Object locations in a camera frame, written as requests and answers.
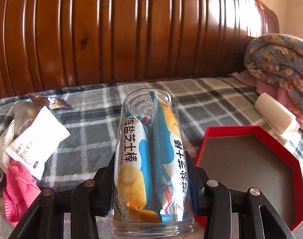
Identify colourful foil snack packet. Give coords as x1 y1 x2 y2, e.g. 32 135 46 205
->
12 93 73 136

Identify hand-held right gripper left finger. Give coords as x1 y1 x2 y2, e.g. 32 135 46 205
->
7 151 116 239

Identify white roll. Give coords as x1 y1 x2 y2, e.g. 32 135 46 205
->
253 92 300 135

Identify grey plaid blanket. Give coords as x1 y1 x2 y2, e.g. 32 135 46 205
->
0 76 303 239

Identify red octagonal box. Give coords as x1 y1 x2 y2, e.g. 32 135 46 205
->
194 126 303 232

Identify pink floral pillow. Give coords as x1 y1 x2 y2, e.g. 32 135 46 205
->
228 71 303 138

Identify brown wooden headboard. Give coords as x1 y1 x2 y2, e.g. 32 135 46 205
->
0 0 280 100

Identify pink cloth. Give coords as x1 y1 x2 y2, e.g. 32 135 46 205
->
2 159 43 225

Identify blue yellow snack stick packet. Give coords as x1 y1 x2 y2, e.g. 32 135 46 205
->
149 92 190 223
115 116 152 211

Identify translucent white pastry packet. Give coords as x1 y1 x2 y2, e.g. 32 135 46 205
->
5 107 70 180

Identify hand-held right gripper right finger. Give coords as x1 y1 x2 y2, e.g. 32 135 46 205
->
185 151 296 239

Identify floral folded quilt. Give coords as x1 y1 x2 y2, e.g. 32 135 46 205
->
243 33 303 114

